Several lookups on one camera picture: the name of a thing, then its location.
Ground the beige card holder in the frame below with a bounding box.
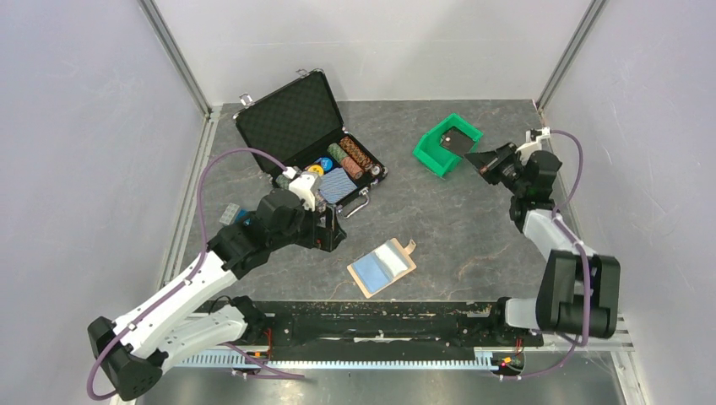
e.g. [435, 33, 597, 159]
[347, 238, 417, 299]

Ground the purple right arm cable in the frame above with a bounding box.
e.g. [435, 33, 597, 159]
[497, 129, 593, 382]

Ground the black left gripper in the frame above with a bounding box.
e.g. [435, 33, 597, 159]
[269, 201, 346, 252]

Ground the blue small blind button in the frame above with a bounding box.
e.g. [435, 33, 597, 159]
[315, 157, 335, 173]

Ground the green plastic bin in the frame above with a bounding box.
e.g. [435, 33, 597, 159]
[413, 113, 483, 177]

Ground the green red chip row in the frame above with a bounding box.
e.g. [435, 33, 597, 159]
[328, 143, 364, 180]

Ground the green blue chip row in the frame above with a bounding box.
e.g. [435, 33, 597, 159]
[275, 175, 291, 190]

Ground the blue toy brick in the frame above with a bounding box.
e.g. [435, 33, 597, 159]
[234, 209, 253, 226]

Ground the grey toy brick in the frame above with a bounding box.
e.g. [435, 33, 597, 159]
[219, 202, 241, 226]

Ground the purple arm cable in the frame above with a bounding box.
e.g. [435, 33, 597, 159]
[86, 147, 307, 402]
[497, 129, 593, 382]

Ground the orange black chip row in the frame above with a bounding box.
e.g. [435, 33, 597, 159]
[339, 136, 382, 177]

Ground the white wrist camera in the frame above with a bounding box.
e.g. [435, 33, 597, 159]
[276, 167, 322, 211]
[517, 127, 551, 159]

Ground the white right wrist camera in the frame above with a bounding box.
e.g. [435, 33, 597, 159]
[517, 127, 551, 159]

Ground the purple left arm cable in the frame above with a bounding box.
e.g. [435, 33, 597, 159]
[86, 147, 307, 402]

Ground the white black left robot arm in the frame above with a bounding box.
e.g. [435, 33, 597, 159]
[86, 189, 346, 401]

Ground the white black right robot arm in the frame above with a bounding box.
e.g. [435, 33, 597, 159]
[464, 143, 621, 344]

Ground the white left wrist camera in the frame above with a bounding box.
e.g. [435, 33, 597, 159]
[276, 167, 322, 211]

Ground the black poker chip case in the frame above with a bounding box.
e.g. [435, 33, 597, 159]
[233, 68, 388, 219]

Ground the blue patterned playing card deck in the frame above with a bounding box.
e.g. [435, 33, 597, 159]
[318, 168, 356, 204]

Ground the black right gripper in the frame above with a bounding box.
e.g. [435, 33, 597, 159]
[464, 142, 528, 196]

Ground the yellow big blind button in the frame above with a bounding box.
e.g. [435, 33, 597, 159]
[306, 165, 324, 176]

